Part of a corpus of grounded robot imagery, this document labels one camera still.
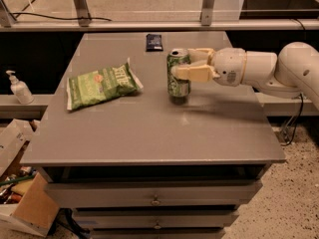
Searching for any black cable by floor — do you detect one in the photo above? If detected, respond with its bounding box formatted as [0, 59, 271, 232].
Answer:
[280, 93, 305, 147]

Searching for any open cardboard box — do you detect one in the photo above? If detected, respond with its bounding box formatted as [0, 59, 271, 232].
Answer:
[0, 119, 59, 237]

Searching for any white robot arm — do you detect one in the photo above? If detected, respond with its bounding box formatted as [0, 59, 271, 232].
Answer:
[172, 42, 319, 109]

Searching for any white pump bottle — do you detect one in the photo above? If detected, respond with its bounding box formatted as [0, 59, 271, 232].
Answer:
[6, 70, 34, 105]

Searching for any metal window rail frame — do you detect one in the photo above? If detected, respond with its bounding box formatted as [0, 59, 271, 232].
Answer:
[1, 0, 319, 32]

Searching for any green chip bag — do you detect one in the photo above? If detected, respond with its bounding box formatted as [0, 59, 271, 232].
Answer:
[66, 60, 144, 111]

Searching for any grey drawer cabinet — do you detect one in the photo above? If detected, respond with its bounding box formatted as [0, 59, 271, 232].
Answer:
[22, 33, 285, 239]

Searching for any black cable on ledge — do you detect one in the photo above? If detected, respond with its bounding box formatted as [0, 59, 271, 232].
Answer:
[9, 11, 113, 23]

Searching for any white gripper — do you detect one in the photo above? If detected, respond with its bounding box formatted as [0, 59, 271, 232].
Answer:
[171, 48, 246, 87]

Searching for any green soda can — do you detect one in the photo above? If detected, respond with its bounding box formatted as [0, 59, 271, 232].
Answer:
[166, 48, 190, 98]

